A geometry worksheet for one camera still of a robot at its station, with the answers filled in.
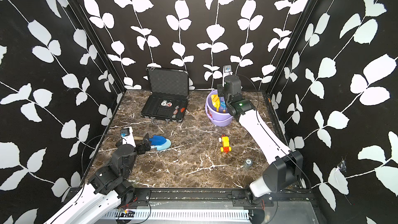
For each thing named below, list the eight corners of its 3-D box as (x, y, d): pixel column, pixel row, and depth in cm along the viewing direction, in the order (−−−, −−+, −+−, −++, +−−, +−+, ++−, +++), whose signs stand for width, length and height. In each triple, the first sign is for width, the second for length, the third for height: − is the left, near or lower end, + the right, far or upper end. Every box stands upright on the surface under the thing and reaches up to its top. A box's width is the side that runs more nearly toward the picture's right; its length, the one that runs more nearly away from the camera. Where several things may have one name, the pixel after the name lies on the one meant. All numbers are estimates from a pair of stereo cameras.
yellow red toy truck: (221, 154, 91) (222, 150, 86) (218, 137, 98) (218, 132, 93) (230, 153, 91) (232, 149, 87) (226, 136, 98) (227, 131, 94)
